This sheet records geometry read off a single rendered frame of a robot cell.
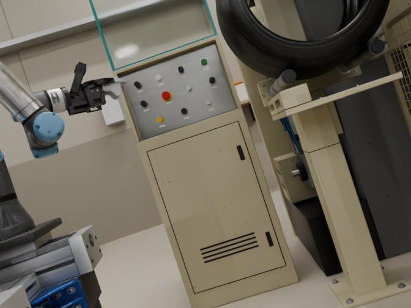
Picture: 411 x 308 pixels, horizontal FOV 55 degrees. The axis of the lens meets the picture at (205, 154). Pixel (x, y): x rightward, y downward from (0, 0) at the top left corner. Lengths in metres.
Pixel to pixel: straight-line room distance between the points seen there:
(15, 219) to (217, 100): 1.22
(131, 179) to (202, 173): 3.26
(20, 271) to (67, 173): 4.27
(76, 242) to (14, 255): 0.14
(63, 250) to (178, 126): 1.14
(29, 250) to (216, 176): 1.12
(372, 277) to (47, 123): 1.35
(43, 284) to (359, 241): 1.20
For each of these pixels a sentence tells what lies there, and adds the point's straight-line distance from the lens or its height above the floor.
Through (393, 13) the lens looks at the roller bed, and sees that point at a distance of 1.72.
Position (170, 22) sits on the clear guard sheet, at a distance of 2.05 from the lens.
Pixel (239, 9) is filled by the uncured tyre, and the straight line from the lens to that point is 1.29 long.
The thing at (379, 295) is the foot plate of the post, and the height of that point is 0.01.
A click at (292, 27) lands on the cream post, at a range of 1.68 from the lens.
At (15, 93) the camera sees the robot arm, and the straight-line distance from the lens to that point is 1.12.
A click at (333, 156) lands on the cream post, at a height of 0.57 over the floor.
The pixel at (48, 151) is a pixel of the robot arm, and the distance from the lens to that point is 1.23.
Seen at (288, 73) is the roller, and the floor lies 0.91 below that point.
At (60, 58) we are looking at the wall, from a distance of 5.45.
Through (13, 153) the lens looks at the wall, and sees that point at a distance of 5.48.
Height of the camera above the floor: 0.78
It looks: 1 degrees down
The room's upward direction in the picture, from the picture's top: 18 degrees counter-clockwise
